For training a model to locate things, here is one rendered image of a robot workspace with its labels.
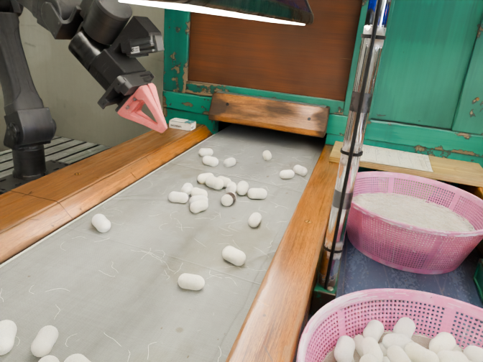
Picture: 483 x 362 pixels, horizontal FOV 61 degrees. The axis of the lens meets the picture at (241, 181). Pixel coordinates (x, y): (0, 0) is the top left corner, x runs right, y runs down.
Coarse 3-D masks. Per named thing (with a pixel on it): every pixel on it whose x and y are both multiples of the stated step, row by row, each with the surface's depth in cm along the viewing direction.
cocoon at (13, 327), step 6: (0, 324) 37; (6, 324) 37; (12, 324) 38; (0, 330) 36; (6, 330) 37; (12, 330) 37; (0, 336) 36; (6, 336) 36; (12, 336) 37; (0, 342) 36; (6, 342) 36; (12, 342) 36; (0, 348) 36; (6, 348) 36; (0, 354) 36
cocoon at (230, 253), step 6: (228, 246) 54; (222, 252) 54; (228, 252) 53; (234, 252) 53; (240, 252) 53; (228, 258) 53; (234, 258) 52; (240, 258) 52; (234, 264) 53; (240, 264) 52
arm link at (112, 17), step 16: (96, 0) 61; (112, 0) 63; (48, 16) 67; (80, 16) 66; (96, 16) 62; (112, 16) 62; (128, 16) 64; (64, 32) 68; (96, 32) 64; (112, 32) 64
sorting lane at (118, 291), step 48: (240, 144) 106; (144, 192) 72; (288, 192) 78; (48, 240) 55; (96, 240) 56; (144, 240) 57; (192, 240) 58; (240, 240) 60; (0, 288) 45; (48, 288) 46; (96, 288) 46; (144, 288) 47; (240, 288) 49; (96, 336) 40; (144, 336) 40; (192, 336) 41
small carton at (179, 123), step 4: (172, 120) 106; (176, 120) 106; (180, 120) 106; (184, 120) 107; (188, 120) 107; (172, 124) 106; (176, 124) 105; (180, 124) 105; (184, 124) 105; (188, 124) 104; (192, 124) 105; (172, 128) 106; (176, 128) 106; (180, 128) 105; (184, 128) 105; (188, 128) 105; (192, 128) 106
